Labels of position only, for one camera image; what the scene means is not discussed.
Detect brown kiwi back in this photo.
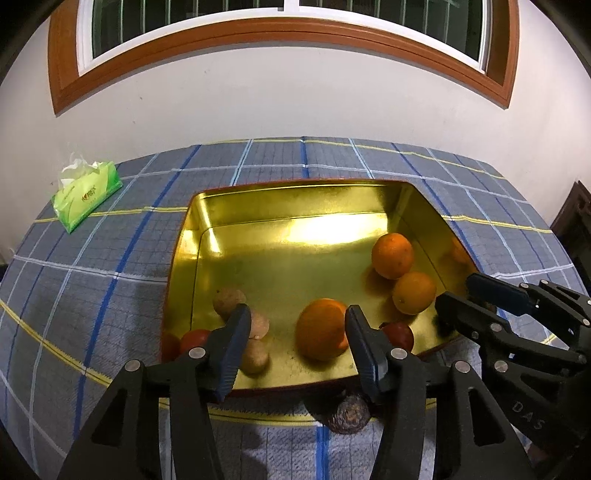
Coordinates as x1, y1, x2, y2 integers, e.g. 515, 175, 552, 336
249, 310, 270, 340

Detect green tissue pack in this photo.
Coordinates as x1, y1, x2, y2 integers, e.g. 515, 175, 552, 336
51, 153, 122, 234

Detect brown kiwi front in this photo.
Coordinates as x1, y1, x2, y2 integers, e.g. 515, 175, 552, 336
239, 339, 270, 375

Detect big red tomato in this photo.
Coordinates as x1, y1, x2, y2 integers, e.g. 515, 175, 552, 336
179, 329, 211, 354

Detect red coffee tin box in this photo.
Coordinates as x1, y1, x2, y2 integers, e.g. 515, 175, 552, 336
161, 179, 477, 392

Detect large orange pear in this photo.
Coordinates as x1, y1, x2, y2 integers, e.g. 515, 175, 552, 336
295, 298, 349, 361

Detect dark wooden furniture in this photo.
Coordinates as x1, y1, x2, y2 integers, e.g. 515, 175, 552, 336
551, 181, 590, 260

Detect small orange tangerine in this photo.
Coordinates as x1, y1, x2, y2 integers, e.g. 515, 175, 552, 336
372, 233, 415, 280

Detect orange citrus fruit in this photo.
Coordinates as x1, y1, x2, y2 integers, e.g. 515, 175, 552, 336
392, 272, 437, 315

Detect large dark purple fruit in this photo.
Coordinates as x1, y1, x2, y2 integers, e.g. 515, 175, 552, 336
325, 394, 370, 435

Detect wooden window frame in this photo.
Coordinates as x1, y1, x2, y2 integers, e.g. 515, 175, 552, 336
47, 1, 520, 115

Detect small red tomato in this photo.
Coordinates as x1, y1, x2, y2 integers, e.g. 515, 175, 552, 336
380, 321, 415, 352

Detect blue plaid tablecloth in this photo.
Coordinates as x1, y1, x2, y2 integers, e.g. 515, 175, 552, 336
1, 137, 584, 479

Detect brown kiwi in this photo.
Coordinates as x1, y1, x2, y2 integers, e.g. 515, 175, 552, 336
212, 287, 246, 320
249, 310, 270, 340
239, 339, 270, 375

